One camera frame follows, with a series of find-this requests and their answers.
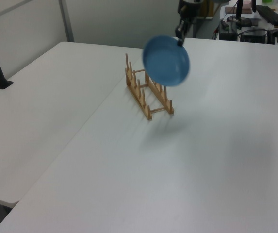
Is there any grey partition post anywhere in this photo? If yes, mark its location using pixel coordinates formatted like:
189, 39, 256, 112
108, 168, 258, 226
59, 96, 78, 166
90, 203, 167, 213
58, 0, 75, 43

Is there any blue round plate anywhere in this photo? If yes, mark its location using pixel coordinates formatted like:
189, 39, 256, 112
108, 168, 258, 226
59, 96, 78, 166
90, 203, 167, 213
142, 34, 192, 87

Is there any wooden plate rack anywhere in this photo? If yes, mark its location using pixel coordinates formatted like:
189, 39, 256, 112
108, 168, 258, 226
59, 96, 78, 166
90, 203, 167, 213
124, 53, 175, 121

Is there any black keyboard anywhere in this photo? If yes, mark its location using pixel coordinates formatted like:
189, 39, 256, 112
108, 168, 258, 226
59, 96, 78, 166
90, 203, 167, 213
256, 5, 278, 26

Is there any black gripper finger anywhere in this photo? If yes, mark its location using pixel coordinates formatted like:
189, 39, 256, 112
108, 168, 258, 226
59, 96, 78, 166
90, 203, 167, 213
174, 23, 186, 47
183, 18, 194, 33

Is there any black electronics box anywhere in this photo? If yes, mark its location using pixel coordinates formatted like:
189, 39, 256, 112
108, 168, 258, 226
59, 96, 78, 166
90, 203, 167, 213
240, 29, 268, 44

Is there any grey metal table clamp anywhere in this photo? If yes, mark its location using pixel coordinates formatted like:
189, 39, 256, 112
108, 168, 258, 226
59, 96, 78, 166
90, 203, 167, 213
267, 28, 278, 45

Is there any brown cardboard box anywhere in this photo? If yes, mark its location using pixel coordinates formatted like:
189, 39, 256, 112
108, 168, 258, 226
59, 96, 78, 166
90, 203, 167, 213
225, 0, 252, 14

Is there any black monitor stand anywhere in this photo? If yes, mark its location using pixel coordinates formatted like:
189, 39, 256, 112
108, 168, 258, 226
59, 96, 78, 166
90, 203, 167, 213
227, 0, 253, 28

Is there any black Franka gripper body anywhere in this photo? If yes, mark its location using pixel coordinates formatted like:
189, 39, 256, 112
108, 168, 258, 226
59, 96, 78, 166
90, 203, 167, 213
177, 0, 202, 24

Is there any small black device with cables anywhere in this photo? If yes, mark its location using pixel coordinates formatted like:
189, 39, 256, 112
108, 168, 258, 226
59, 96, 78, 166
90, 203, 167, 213
213, 19, 238, 41

